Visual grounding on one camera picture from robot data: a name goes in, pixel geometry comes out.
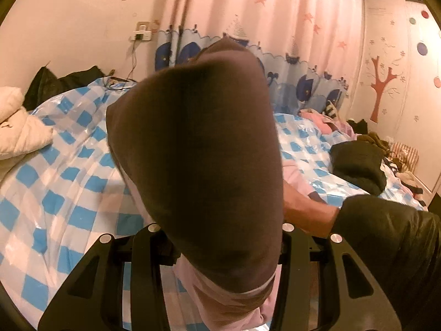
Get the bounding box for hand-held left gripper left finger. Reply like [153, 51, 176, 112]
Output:
[37, 223, 180, 331]

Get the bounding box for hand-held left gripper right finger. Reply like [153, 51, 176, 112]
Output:
[269, 222, 404, 331]

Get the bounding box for pink and brown jacket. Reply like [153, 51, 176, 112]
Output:
[105, 37, 331, 331]

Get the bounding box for pink clothes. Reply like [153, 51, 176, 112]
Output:
[298, 108, 355, 138]

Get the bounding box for pile of mixed clothes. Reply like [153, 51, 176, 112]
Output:
[346, 119, 431, 197]

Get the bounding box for black clothes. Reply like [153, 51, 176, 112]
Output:
[23, 65, 107, 111]

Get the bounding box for blue checked bed with plastic cover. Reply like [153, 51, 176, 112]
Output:
[0, 76, 428, 331]

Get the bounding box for dark green folded cloth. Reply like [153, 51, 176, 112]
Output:
[330, 141, 388, 195]

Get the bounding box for white down jacket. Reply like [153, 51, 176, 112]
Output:
[0, 86, 54, 180]

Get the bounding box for white wardrobe with tree sticker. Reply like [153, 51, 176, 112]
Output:
[355, 0, 441, 211]

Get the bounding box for whale print curtain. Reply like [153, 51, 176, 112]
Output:
[153, 0, 364, 116]

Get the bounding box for black cable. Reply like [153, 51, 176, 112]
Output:
[107, 39, 139, 90]

